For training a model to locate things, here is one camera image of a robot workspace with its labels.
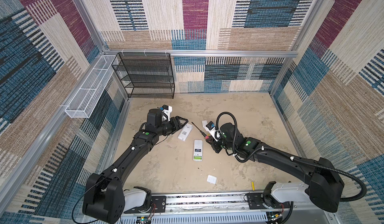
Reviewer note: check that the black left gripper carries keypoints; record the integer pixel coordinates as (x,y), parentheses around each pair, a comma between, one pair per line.
(178,124)

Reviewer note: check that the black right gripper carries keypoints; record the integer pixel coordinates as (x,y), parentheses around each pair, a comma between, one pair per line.
(217,148)

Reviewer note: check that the pink handled screwdriver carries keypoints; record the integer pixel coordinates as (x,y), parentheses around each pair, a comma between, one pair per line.
(203,133)

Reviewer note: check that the red and white remote control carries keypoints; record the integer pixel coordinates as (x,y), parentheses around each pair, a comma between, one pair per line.
(198,150)

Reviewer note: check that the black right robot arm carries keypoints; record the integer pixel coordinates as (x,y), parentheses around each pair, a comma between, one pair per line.
(320,183)

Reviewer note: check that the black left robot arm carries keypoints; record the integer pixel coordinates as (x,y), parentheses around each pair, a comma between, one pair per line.
(104,198)

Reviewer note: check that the black mesh shelf rack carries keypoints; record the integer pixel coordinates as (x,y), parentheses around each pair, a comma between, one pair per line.
(146,75)

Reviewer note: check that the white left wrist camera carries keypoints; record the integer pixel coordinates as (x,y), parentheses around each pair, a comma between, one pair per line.
(166,112)

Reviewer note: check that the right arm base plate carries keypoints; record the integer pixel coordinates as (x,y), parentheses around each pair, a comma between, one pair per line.
(257,201)

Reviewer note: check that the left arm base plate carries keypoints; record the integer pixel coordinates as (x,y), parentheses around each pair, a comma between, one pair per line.
(157,203)

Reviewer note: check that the white slotted cable duct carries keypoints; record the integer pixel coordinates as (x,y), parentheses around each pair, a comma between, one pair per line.
(218,218)

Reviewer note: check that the white mesh wall basket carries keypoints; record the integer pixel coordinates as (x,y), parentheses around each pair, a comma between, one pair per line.
(88,95)

